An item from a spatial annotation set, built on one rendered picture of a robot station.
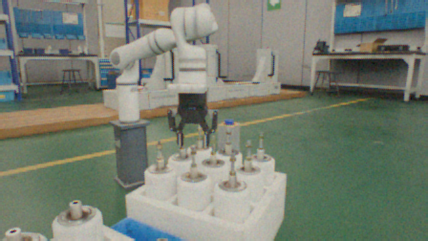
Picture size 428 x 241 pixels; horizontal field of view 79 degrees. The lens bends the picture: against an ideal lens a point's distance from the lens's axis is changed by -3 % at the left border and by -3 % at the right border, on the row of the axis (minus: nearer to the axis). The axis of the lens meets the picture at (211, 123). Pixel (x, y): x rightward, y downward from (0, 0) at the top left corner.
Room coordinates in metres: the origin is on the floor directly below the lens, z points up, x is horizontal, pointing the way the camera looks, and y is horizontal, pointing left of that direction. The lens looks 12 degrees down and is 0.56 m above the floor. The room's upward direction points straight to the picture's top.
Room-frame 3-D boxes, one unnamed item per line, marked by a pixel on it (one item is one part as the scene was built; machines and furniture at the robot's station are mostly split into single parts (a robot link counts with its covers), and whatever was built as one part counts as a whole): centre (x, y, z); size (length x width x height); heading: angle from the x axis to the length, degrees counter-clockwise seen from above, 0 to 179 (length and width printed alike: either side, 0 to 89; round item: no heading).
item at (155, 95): (3.14, 0.76, 0.45); 0.82 x 0.57 x 0.74; 130
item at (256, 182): (0.75, -0.11, 0.16); 0.10 x 0.10 x 0.18
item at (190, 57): (0.71, 0.06, 0.62); 0.09 x 0.07 x 0.15; 88
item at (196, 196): (0.70, 0.05, 0.16); 0.10 x 0.10 x 0.18
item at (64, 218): (0.50, 0.28, 0.25); 0.08 x 0.08 x 0.01
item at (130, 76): (1.22, 0.38, 0.54); 0.09 x 0.09 x 0.17; 62
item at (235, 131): (1.10, -0.08, 0.16); 0.07 x 0.07 x 0.31; 62
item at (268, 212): (0.81, -0.01, 0.09); 0.39 x 0.39 x 0.18; 62
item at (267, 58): (4.09, -0.38, 0.45); 1.51 x 0.57 x 0.74; 130
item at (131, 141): (1.22, 0.38, 0.15); 0.15 x 0.15 x 0.30; 40
